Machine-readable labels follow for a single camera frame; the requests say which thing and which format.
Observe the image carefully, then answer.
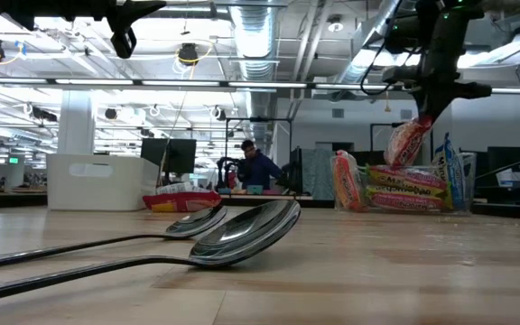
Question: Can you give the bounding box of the orange ramen packet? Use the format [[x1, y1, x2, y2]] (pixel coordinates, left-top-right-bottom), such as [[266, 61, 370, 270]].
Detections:
[[331, 150, 363, 212]]

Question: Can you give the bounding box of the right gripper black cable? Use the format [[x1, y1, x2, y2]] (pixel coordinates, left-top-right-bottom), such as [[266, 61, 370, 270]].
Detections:
[[359, 0, 423, 97]]

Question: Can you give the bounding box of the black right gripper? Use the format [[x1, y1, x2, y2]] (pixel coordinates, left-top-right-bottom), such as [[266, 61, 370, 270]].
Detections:
[[381, 6, 494, 122]]

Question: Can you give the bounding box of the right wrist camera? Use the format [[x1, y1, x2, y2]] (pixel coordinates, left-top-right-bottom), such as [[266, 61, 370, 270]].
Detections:
[[384, 15, 423, 55]]

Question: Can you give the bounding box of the long ceiling light bar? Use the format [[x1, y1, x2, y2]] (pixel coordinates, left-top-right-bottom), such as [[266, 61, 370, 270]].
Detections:
[[0, 76, 520, 95]]

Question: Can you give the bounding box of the white plastic bin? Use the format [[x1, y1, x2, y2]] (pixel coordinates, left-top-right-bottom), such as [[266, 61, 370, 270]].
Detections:
[[46, 153, 161, 212]]

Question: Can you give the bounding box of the grey partition panel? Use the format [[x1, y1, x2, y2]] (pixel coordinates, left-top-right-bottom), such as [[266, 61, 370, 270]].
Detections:
[[302, 148, 336, 200]]

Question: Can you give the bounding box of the black desk monitor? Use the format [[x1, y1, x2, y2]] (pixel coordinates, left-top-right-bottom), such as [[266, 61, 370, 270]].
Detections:
[[487, 146, 520, 173]]

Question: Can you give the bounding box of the black computer monitor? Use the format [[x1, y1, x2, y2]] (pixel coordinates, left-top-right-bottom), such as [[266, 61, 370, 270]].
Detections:
[[167, 138, 198, 175], [140, 137, 171, 166]]

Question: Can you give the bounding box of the background work table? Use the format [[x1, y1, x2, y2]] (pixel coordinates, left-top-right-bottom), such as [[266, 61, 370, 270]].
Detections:
[[218, 192, 333, 209]]

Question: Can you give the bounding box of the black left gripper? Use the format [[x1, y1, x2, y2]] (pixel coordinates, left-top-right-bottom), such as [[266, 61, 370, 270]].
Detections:
[[0, 0, 167, 60]]

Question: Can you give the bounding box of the dark-handled metal spoon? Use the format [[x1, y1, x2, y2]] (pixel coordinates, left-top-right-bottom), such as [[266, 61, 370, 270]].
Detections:
[[0, 200, 302, 306], [0, 205, 228, 272]]

